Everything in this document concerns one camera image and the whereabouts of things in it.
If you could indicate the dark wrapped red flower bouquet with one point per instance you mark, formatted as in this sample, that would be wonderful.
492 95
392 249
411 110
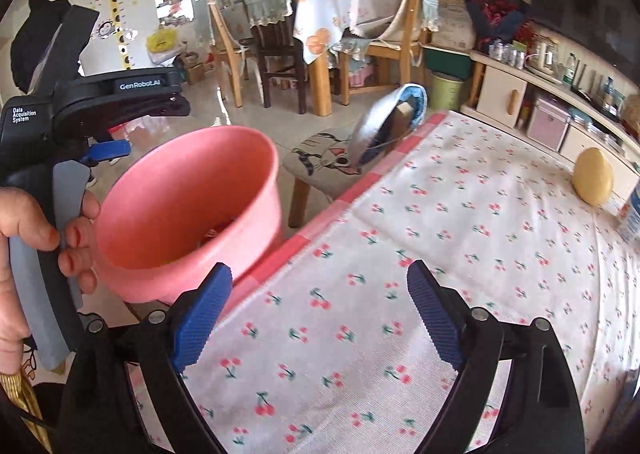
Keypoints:
495 14

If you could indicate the dining table orange print cloth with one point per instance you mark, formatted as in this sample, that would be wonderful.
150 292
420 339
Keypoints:
320 24

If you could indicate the yellow plastic bag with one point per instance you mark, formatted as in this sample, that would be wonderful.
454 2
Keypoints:
161 40

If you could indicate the yellow pear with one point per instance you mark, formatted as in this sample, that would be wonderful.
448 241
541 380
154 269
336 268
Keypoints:
593 177

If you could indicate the cream tv cabinet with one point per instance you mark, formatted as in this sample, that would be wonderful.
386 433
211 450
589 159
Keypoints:
495 89

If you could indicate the stool with cartoon cushion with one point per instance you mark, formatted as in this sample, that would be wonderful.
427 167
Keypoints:
320 159

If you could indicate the dark green storage box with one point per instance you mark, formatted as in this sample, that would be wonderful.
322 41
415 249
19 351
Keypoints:
447 62

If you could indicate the giraffe height chart sticker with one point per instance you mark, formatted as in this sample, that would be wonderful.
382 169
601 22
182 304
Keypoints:
117 14

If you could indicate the dark wooden chair lace cover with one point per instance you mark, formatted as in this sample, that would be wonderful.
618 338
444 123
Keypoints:
280 64

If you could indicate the cluster of silver cups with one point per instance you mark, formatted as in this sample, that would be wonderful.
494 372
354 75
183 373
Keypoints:
507 53

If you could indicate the wooden chair white cover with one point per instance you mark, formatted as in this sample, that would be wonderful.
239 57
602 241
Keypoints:
407 34

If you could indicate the pink storage box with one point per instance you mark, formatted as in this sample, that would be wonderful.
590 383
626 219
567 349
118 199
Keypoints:
547 124

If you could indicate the light green bin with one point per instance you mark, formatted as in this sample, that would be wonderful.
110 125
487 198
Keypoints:
447 92

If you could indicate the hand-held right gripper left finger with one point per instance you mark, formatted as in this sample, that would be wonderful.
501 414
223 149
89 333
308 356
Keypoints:
200 319

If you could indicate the clear water bottle green label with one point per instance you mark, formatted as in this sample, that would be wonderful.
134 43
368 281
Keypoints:
568 69

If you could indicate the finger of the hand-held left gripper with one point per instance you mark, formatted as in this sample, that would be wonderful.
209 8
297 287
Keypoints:
110 150

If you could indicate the small cardboard box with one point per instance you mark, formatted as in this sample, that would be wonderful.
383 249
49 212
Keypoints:
404 115

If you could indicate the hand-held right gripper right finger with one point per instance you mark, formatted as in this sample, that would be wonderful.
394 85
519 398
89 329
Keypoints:
435 314

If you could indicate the glass electric kettle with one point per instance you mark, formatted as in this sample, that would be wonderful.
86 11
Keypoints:
542 59

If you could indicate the white milk bottle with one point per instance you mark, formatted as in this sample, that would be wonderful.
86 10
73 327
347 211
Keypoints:
631 214

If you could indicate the dark cloth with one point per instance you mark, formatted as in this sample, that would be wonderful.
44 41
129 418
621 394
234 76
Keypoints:
35 44

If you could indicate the pink plastic bin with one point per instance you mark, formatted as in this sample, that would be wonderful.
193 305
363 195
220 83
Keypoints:
165 194

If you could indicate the gold patterned cloth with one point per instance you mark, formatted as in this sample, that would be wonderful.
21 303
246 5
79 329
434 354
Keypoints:
20 399

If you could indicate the white printed sack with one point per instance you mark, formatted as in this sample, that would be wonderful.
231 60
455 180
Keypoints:
452 24

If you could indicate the brown cardboard box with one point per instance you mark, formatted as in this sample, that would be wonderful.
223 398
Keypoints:
194 73

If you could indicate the light wooden chair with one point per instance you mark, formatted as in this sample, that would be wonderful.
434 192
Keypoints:
235 84

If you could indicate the person's left hand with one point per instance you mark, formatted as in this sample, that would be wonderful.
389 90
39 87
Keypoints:
25 214

